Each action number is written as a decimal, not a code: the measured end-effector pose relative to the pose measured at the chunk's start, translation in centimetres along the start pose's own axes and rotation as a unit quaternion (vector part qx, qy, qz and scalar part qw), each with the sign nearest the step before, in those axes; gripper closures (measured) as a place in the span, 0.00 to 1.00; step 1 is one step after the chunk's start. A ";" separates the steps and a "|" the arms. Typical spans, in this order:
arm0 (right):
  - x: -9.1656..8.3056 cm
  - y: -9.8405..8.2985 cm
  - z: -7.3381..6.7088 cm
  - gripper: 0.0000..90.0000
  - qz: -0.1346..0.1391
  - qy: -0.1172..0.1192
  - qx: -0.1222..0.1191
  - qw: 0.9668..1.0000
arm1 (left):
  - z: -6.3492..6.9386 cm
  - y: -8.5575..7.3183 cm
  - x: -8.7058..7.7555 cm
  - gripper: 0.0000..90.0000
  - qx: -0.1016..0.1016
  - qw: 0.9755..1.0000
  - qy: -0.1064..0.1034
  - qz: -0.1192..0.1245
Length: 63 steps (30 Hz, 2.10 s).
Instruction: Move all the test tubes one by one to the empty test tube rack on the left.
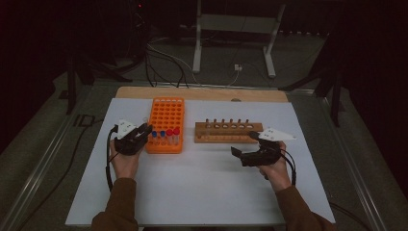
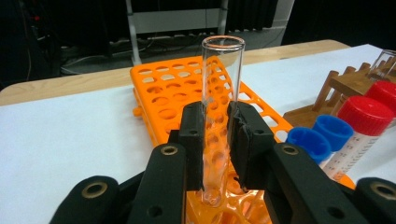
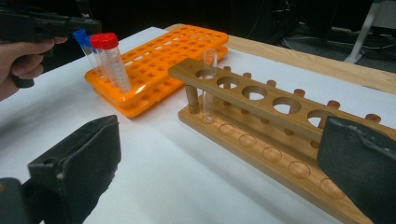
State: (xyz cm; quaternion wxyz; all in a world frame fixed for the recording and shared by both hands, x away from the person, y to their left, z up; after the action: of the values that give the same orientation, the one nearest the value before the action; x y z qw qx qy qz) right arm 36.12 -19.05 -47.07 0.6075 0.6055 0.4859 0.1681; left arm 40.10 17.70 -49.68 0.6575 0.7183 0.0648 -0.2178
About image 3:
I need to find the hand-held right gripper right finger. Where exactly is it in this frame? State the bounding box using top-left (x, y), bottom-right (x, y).
top-left (317, 116), bottom-right (396, 224)

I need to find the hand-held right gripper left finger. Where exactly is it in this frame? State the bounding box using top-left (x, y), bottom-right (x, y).
top-left (27, 115), bottom-right (122, 224)

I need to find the blue-capped plastic tube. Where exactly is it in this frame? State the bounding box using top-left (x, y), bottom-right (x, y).
top-left (72, 29), bottom-right (101, 75)
top-left (85, 35), bottom-right (104, 78)

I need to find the red-capped plastic tube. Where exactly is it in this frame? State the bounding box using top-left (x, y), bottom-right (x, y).
top-left (98, 32), bottom-right (133, 94)
top-left (90, 33), bottom-right (110, 87)

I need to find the orange plastic tube rack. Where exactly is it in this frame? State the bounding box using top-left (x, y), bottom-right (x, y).
top-left (83, 24), bottom-right (230, 119)

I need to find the wooden test tube rack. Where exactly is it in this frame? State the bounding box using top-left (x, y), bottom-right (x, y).
top-left (167, 57), bottom-right (396, 224)

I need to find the clear glass test tube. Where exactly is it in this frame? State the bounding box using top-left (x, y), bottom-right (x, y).
top-left (200, 48), bottom-right (219, 124)

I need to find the white metal stand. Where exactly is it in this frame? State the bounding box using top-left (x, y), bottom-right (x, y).
top-left (344, 0), bottom-right (396, 65)

